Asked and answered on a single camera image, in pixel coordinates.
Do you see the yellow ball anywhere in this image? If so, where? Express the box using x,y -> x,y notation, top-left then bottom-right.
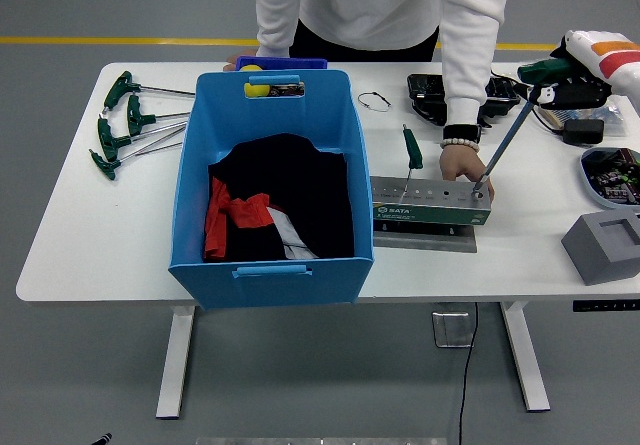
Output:
238,64 -> 274,99

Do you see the black power cord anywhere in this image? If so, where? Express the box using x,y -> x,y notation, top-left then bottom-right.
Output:
489,68 -> 566,136

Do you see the black glossy plastic tray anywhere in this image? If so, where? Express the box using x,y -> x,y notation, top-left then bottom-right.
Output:
406,73 -> 521,127

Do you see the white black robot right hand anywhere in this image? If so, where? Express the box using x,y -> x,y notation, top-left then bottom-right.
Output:
528,28 -> 640,112

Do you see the long thick T-handle hex key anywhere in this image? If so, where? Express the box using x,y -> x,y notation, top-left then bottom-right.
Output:
472,57 -> 576,195

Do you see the large light blue plastic box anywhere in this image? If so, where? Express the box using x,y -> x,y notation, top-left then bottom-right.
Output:
168,69 -> 376,311

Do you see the grey block with square recess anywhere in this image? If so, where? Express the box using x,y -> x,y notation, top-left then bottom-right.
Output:
560,210 -> 640,286

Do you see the black red white clothing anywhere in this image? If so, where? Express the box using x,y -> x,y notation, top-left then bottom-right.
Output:
203,133 -> 356,262

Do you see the clear plastic bag of parts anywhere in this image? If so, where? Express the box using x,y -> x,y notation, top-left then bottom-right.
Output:
534,92 -> 627,139

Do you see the small dark blue bin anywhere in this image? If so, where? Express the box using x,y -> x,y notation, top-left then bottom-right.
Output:
234,55 -> 330,72

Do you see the green T-handle hex key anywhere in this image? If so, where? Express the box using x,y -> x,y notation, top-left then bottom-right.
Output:
103,70 -> 196,112
97,117 -> 189,162
126,93 -> 192,137
89,140 -> 185,182

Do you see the black power adapter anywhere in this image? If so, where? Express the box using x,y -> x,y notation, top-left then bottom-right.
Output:
563,118 -> 605,145

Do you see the grey metal hex key rack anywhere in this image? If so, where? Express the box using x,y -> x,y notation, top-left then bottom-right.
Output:
372,175 -> 494,254

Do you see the white table leg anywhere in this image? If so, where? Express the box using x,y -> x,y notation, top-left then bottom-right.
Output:
155,304 -> 197,420
499,302 -> 551,413

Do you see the white bead bracelet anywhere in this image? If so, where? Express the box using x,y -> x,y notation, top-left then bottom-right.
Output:
439,137 -> 481,154

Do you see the short thin T-handle hex key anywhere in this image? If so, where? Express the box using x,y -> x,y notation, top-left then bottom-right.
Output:
398,124 -> 425,202

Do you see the black table control panel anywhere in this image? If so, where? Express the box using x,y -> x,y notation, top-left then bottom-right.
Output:
572,299 -> 640,312

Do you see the silver floor socket box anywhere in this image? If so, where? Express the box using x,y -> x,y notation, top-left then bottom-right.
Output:
431,310 -> 475,349

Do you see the thin wire loop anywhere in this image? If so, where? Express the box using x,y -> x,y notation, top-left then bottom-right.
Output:
356,91 -> 393,115

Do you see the person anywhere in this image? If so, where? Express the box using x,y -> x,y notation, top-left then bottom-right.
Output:
223,0 -> 516,204

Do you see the person's left hand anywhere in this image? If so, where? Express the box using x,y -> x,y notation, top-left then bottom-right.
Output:
439,143 -> 496,204

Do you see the black floor cable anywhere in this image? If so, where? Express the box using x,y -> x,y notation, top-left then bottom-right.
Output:
457,303 -> 480,445

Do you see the light blue round tray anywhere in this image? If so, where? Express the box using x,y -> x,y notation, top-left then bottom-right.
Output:
579,146 -> 640,211

